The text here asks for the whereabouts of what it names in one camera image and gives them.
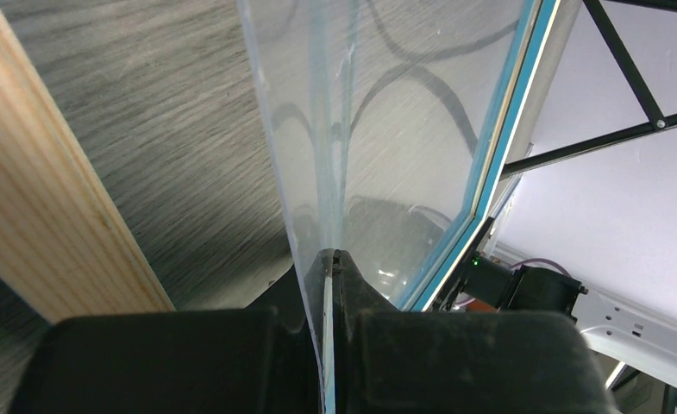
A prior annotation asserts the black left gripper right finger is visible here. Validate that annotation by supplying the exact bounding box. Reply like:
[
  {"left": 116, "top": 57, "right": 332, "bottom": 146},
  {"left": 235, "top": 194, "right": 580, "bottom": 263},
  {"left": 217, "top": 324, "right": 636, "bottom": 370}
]
[{"left": 315, "top": 249, "right": 616, "bottom": 413}]

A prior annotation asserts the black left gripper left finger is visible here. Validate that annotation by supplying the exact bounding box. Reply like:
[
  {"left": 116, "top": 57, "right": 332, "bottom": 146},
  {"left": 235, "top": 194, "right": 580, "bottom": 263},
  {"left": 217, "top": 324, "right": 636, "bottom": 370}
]
[{"left": 9, "top": 270, "right": 322, "bottom": 413}]

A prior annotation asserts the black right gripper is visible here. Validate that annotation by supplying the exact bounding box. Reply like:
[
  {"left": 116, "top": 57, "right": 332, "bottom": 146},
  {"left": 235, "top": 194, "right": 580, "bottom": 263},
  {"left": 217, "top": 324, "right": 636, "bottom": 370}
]
[{"left": 435, "top": 254, "right": 587, "bottom": 317}]

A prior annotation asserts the clear acrylic sheet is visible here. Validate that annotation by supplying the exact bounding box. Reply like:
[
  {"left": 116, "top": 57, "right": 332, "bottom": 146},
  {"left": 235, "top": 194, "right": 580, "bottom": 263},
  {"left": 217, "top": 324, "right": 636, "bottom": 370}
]
[{"left": 237, "top": 1, "right": 556, "bottom": 413}]

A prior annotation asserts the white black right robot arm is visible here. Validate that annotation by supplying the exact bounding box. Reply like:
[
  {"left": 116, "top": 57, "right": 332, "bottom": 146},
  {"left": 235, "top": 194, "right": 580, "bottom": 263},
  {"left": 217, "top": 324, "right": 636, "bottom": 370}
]
[{"left": 425, "top": 251, "right": 677, "bottom": 389}]

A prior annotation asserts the black music stand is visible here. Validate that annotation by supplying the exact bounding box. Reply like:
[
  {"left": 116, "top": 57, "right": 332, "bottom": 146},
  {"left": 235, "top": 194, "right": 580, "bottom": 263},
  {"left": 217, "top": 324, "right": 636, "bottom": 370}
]
[{"left": 500, "top": 0, "right": 677, "bottom": 179}]

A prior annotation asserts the light wooden picture frame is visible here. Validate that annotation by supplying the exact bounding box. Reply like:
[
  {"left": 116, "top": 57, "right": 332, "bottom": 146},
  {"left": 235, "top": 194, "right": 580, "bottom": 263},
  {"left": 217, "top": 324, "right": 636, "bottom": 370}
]
[{"left": 0, "top": 1, "right": 560, "bottom": 322}]

